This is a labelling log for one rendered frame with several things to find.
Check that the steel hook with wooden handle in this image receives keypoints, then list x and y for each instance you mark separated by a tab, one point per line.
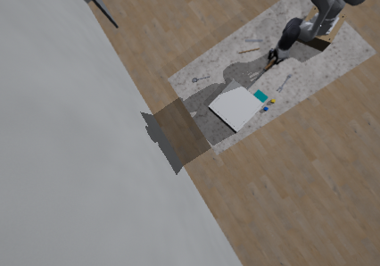
265	69

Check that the teal square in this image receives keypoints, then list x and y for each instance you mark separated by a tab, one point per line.
261	96

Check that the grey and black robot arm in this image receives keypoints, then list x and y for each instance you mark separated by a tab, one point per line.
322	26

